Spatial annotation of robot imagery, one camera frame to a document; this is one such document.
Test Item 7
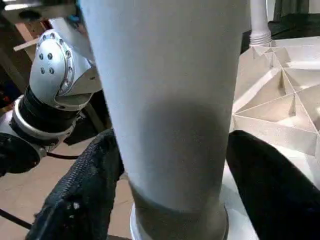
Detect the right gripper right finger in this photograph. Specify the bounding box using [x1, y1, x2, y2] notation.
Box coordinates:
[226, 130, 320, 240]

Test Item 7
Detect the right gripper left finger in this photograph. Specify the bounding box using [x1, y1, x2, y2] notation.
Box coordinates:
[27, 129, 125, 240]

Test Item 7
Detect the white plastic table top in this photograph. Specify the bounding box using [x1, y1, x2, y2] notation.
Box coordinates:
[220, 35, 320, 240]

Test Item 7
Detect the white plastic table leg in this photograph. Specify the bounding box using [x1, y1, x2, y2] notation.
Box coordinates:
[80, 0, 249, 240]
[249, 0, 273, 47]

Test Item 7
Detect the brown wooden furniture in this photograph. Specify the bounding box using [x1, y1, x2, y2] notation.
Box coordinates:
[0, 7, 56, 108]

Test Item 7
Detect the grey curtain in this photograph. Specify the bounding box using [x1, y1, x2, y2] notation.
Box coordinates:
[272, 0, 311, 21]

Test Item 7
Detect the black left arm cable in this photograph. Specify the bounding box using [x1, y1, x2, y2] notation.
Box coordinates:
[0, 150, 81, 231]

